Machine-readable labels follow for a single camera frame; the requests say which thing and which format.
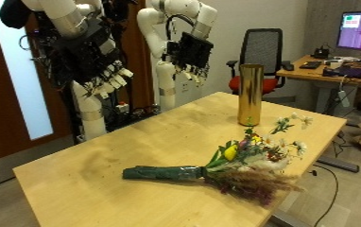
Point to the mixed flower bouquet green wrap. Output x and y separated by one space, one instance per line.
162 172

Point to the tall gold cylinder vase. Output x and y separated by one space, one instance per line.
250 94

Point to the black mesh chair red seat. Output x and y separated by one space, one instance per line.
264 47

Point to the red emergency stop button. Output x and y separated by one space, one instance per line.
122 106

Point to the wooden office desk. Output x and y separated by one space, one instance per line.
305 74

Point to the black keyboard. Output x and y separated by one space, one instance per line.
310 65

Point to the black desk phone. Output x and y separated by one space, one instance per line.
321 53

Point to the white power strip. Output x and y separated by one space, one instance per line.
343 98

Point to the grey table foot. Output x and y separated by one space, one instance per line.
338 164

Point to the white wall outlet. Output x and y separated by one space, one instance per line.
184 87

